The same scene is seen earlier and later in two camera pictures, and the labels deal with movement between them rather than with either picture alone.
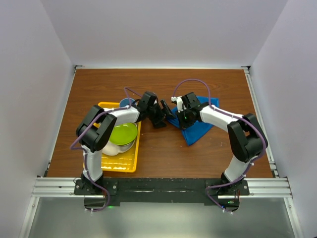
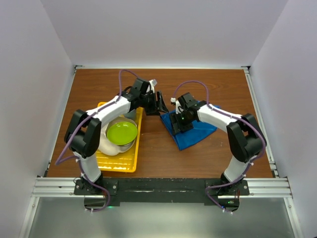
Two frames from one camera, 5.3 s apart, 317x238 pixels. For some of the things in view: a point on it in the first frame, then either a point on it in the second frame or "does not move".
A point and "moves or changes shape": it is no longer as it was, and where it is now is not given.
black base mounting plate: [209, 191] does not move
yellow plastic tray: [127, 161] does not move
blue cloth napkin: [193, 133] moves or changes shape
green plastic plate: [124, 133] does not move
